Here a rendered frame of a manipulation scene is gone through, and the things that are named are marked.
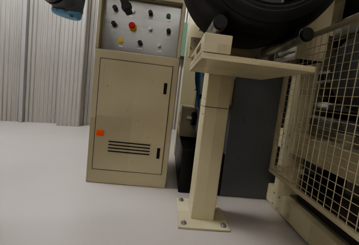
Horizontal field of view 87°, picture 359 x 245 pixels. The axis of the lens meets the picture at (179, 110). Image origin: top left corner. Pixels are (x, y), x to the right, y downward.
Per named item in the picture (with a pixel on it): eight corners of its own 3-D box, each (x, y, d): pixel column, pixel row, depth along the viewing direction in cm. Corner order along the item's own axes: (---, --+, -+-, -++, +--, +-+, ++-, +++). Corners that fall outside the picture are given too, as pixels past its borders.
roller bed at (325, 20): (272, 63, 110) (281, 10, 108) (297, 67, 111) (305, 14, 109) (295, 58, 90) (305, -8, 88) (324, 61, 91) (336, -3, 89)
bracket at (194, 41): (187, 58, 95) (189, 37, 94) (264, 67, 97) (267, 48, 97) (188, 56, 92) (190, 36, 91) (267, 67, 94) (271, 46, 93)
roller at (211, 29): (204, 42, 92) (207, 51, 93) (195, 45, 92) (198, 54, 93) (225, 12, 57) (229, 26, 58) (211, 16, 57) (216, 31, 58)
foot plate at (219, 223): (176, 198, 122) (176, 195, 122) (217, 201, 123) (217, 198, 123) (178, 228, 95) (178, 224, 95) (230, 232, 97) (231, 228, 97)
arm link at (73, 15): (37, 5, 59) (45, -36, 59) (63, 21, 71) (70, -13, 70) (64, 10, 58) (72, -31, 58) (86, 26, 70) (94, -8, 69)
